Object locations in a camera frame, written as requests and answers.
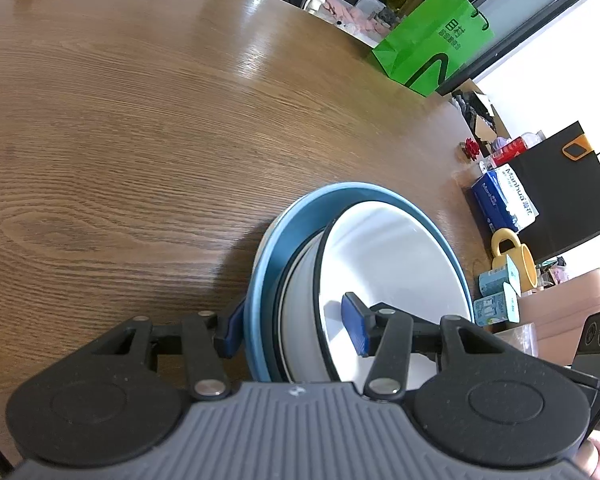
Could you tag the pink cloth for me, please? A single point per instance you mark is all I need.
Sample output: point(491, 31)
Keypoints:
point(350, 12)

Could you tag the white bowl black rim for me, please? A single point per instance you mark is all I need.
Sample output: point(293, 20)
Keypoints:
point(405, 260)
point(300, 320)

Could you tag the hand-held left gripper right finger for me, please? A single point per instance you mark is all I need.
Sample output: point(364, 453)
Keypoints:
point(355, 322)

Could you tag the clear plastic container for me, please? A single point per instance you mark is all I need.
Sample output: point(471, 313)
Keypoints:
point(517, 337)

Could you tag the red label plastic bottle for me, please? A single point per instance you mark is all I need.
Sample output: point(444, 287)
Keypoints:
point(515, 147)

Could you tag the red flower ornament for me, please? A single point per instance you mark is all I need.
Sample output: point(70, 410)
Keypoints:
point(470, 149)

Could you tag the blue bowl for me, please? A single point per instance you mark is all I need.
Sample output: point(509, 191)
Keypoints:
point(300, 215)

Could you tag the black paper bag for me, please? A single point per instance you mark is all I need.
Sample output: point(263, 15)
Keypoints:
point(570, 200)

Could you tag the blue tissue pack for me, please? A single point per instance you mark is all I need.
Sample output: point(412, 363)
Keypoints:
point(500, 200)

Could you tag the small light blue box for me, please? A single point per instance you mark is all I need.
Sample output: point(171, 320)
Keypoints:
point(497, 277)
point(495, 307)

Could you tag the cardboard box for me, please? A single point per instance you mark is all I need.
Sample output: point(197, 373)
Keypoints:
point(480, 115)

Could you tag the green paper bag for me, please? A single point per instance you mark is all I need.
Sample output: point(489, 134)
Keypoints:
point(430, 45)

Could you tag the pink suitcase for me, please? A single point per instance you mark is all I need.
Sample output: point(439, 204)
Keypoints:
point(565, 305)

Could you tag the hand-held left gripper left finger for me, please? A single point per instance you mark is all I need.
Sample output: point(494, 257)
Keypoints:
point(232, 330)

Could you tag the yellow mug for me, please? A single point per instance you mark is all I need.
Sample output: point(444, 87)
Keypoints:
point(525, 265)

